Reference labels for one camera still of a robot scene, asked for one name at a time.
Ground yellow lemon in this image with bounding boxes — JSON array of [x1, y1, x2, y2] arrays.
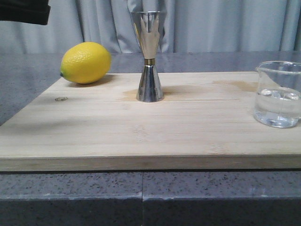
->
[[60, 42, 111, 84]]

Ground clear glass measuring beaker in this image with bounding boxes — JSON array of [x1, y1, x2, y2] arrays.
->
[[253, 61, 301, 128]]

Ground steel double jigger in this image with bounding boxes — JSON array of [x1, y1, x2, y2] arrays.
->
[[131, 11, 165, 103]]

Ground wooden cutting board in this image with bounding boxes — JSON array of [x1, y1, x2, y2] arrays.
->
[[0, 72, 301, 171]]

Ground grey curtain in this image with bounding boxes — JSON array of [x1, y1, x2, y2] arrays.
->
[[0, 0, 301, 54]]

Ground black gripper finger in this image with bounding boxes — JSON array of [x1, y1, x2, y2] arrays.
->
[[0, 0, 51, 25]]

